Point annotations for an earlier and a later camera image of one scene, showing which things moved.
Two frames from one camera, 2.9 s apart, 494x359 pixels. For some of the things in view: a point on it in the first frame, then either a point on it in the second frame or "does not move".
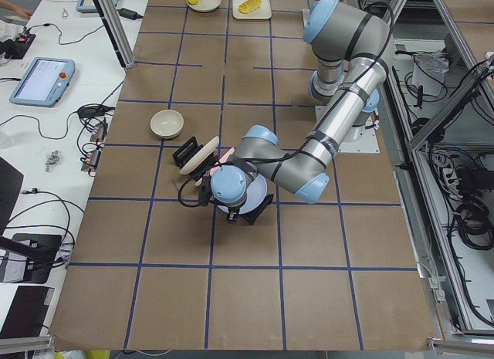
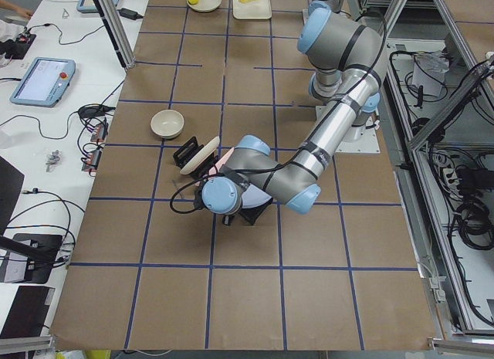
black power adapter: x=129 y=14 does not move
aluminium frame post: x=103 y=2 does not move
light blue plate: x=228 y=184 -> x=254 y=196
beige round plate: x=208 y=1 does not move
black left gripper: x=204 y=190 -> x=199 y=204
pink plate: x=214 y=168 does not move
